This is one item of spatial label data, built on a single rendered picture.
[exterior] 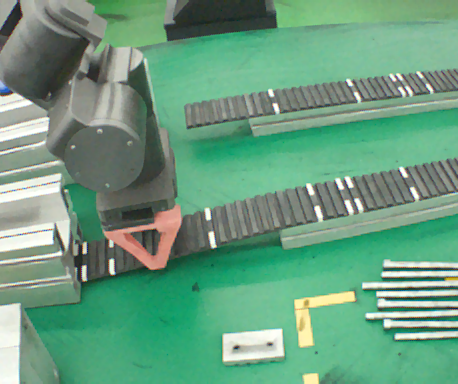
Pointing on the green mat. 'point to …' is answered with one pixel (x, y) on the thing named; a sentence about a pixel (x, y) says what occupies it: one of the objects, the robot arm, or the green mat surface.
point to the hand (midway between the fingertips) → (154, 242)
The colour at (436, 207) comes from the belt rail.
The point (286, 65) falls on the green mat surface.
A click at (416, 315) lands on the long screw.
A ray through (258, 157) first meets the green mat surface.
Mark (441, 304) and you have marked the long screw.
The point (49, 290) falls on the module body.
